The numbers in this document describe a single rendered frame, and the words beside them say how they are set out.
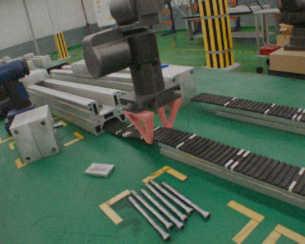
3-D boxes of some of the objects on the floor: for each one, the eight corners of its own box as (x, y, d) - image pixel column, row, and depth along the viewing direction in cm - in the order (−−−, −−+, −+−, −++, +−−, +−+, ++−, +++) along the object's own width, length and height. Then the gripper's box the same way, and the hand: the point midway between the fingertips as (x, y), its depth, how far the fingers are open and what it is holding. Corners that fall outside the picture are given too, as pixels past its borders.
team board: (101, 62, 676) (84, -8, 597) (112, 58, 713) (98, -9, 634) (146, 58, 594) (129, -23, 514) (156, 53, 630) (142, -23, 551)
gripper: (133, 69, 39) (152, 154, 45) (176, 53, 44) (188, 129, 51) (110, 68, 44) (129, 144, 50) (152, 53, 49) (164, 123, 56)
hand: (158, 133), depth 50 cm, fingers closed on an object, 5 cm apart
